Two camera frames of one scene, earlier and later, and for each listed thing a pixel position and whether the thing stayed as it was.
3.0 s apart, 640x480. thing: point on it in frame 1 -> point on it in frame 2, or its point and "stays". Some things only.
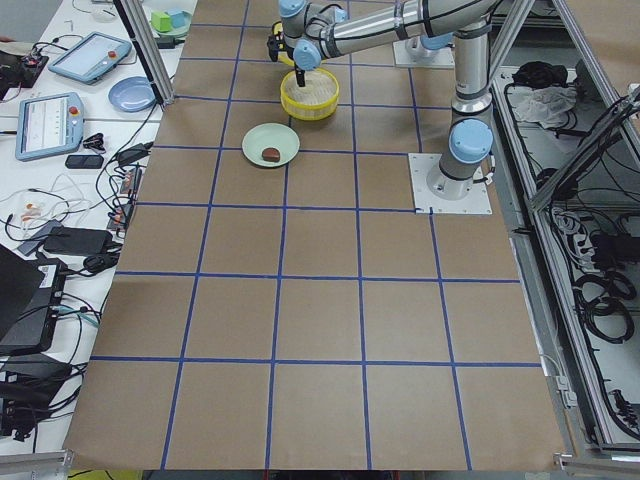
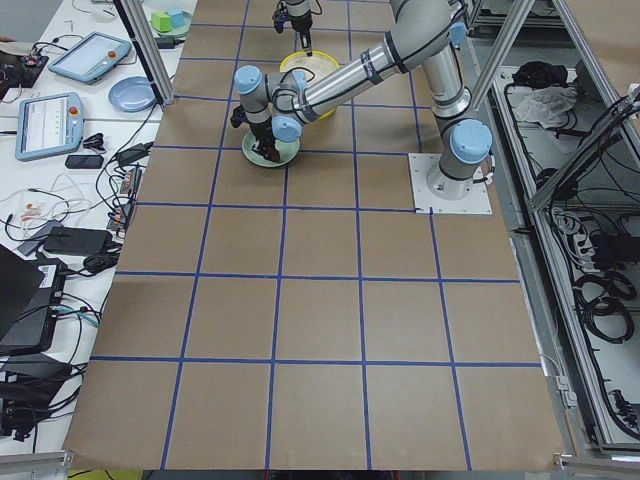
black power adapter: x=135 y=153 stays
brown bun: x=270 y=154 stays
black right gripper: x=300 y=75 -> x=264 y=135
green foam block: x=161 y=21 stays
